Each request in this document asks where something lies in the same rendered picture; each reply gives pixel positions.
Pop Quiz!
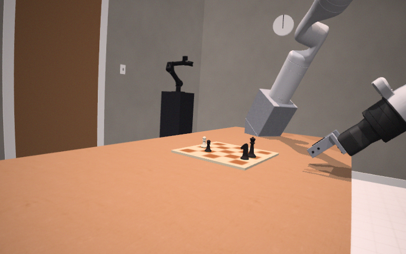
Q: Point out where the brown and cream chessboard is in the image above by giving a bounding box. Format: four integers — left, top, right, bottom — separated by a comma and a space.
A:
171, 142, 279, 170

